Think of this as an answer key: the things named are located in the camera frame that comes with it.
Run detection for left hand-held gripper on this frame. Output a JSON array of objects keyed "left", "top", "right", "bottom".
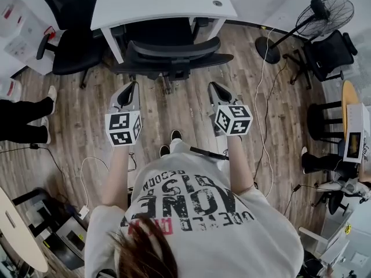
[{"left": 104, "top": 81, "right": 143, "bottom": 148}]

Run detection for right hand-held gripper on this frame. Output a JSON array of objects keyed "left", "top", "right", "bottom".
[{"left": 208, "top": 81, "right": 254, "bottom": 137}]

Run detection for person's left forearm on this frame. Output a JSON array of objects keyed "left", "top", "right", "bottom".
[{"left": 100, "top": 145, "right": 131, "bottom": 208}]

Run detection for person's right forearm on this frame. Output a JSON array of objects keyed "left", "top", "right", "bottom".
[{"left": 227, "top": 134, "right": 257, "bottom": 198}]

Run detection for black standing fan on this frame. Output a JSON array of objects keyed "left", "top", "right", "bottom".
[{"left": 254, "top": 0, "right": 355, "bottom": 65}]

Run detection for person's white trousers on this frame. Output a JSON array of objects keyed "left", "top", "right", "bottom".
[{"left": 169, "top": 137, "right": 187, "bottom": 158}]

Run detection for black swivel office chair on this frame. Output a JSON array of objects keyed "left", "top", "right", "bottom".
[{"left": 36, "top": 0, "right": 112, "bottom": 89}]

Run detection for black stool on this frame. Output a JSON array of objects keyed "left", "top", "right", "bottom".
[{"left": 307, "top": 100, "right": 345, "bottom": 143}]

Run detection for white desk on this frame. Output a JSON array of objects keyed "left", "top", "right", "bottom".
[{"left": 90, "top": 0, "right": 239, "bottom": 65}]

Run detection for white side table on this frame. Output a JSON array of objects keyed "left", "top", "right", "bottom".
[{"left": 0, "top": 0, "right": 63, "bottom": 76}]

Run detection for black mesh office chair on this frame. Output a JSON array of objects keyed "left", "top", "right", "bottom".
[{"left": 283, "top": 30, "right": 359, "bottom": 90}]

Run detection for clear plastic storage box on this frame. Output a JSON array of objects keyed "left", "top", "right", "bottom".
[
  {"left": 0, "top": 0, "right": 32, "bottom": 39},
  {"left": 0, "top": 78, "right": 23, "bottom": 103}
]

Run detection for round yellow table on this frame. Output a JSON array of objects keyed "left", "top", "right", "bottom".
[{"left": 341, "top": 80, "right": 360, "bottom": 133}]

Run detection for person in white clothes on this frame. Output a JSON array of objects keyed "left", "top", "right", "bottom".
[{"left": 83, "top": 148, "right": 304, "bottom": 278}]

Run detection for white box with screen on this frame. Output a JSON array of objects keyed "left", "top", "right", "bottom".
[{"left": 343, "top": 103, "right": 366, "bottom": 164}]

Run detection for grey computer tower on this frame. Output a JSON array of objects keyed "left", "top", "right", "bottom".
[{"left": 43, "top": 215, "right": 88, "bottom": 270}]

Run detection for black and white swivel chair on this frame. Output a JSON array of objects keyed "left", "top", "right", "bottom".
[{"left": 314, "top": 181, "right": 371, "bottom": 217}]

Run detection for white work table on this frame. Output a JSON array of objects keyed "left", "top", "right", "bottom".
[{"left": 298, "top": 204, "right": 371, "bottom": 278}]

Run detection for white floor cable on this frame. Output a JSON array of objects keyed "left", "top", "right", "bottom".
[{"left": 254, "top": 26, "right": 275, "bottom": 198}]

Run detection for thin black floor cable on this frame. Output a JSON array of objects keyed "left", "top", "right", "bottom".
[{"left": 265, "top": 61, "right": 290, "bottom": 121}]

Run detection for black waist strap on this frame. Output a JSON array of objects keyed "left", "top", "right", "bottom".
[{"left": 190, "top": 145, "right": 230, "bottom": 160}]

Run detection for black cable with inline brick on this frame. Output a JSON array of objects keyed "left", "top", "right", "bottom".
[
  {"left": 0, "top": 142, "right": 70, "bottom": 208},
  {"left": 282, "top": 184, "right": 319, "bottom": 217}
]

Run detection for white charger with cable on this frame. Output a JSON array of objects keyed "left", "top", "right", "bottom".
[{"left": 77, "top": 156, "right": 110, "bottom": 218}]

